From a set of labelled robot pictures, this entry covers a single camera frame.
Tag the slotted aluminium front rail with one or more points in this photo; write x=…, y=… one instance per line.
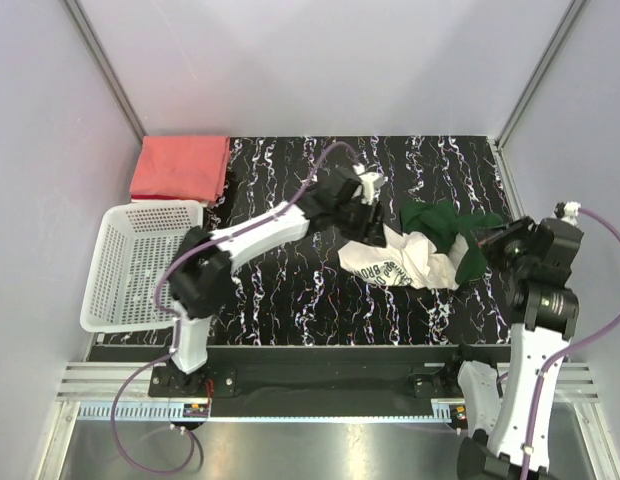
x=131, y=393

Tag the right aluminium frame post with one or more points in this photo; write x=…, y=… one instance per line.
x=556, y=42

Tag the folded pink t-shirt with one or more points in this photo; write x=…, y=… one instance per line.
x=181, y=168

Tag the left aluminium frame post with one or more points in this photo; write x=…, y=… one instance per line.
x=88, y=34

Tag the white perforated plastic basket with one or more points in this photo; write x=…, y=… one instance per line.
x=136, y=243

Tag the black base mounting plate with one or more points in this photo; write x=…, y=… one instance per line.
x=331, y=366

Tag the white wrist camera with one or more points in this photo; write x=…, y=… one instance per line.
x=567, y=212
x=370, y=184

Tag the right small circuit board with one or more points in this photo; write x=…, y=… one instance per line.
x=459, y=412

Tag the white and green raglan t-shirt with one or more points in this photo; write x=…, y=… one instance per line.
x=435, y=249

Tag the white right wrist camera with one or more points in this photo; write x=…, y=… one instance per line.
x=567, y=212

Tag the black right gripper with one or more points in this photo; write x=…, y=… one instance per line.
x=524, y=226

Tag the folded white t-shirt under stack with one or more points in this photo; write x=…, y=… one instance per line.
x=145, y=200

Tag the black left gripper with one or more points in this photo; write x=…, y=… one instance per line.
x=370, y=234

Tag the aluminium frame post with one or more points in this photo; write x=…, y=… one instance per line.
x=556, y=42
x=88, y=34

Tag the small circuit board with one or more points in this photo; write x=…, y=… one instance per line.
x=459, y=412
x=196, y=410

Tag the left small circuit board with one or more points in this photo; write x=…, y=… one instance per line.
x=196, y=410

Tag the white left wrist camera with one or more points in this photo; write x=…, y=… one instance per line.
x=370, y=184

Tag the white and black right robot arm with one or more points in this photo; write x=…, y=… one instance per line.
x=508, y=425

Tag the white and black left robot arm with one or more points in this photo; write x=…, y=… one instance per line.
x=200, y=276

